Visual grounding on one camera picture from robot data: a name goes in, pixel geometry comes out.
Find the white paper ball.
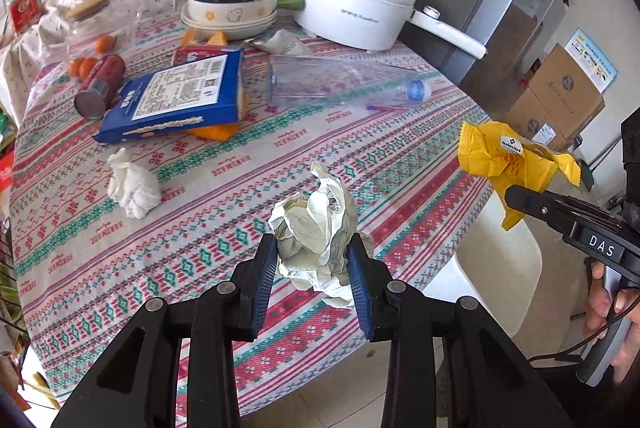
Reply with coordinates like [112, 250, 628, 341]
[268, 161, 375, 310]

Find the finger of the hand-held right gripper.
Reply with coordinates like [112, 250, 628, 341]
[504, 185, 626, 239]

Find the person's right hand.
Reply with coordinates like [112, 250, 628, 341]
[582, 258, 640, 384]

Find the red white packet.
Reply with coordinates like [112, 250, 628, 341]
[172, 46, 236, 68]

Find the blue cardboard box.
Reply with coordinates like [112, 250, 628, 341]
[92, 50, 251, 145]

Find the crumpled white tissue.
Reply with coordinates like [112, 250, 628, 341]
[106, 147, 162, 220]

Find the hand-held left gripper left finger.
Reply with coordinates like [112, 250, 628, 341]
[50, 233, 280, 428]

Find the person's dark clothing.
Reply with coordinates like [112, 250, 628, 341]
[530, 358, 640, 428]

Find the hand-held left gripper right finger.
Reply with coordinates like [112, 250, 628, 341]
[346, 233, 576, 428]

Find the glass jar wooden lid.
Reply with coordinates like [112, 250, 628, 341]
[65, 0, 138, 54]

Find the red green patterned tablecloth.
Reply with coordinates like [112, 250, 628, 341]
[10, 23, 496, 409]

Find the white electric pot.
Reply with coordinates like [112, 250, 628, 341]
[292, 0, 488, 59]

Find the white plastic chair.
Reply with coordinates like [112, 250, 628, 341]
[425, 193, 543, 339]

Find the blue white wall notice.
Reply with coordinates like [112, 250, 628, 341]
[565, 27, 616, 94]

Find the red milk can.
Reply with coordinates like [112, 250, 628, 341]
[74, 53, 127, 120]

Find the broom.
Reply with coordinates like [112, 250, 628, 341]
[580, 123, 626, 192]

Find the orange snack packet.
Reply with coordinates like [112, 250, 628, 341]
[192, 122, 237, 142]
[181, 29, 229, 48]

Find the white bowl green handle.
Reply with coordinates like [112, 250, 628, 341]
[187, 0, 306, 26]

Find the yellow snack wrapper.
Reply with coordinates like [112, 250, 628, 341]
[457, 121, 582, 230]

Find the white dish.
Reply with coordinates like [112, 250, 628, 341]
[180, 6, 277, 42]

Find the clear plastic bottle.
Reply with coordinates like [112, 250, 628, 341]
[267, 55, 433, 109]

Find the crumpled grey plastic wrapper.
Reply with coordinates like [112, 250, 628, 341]
[247, 28, 313, 56]

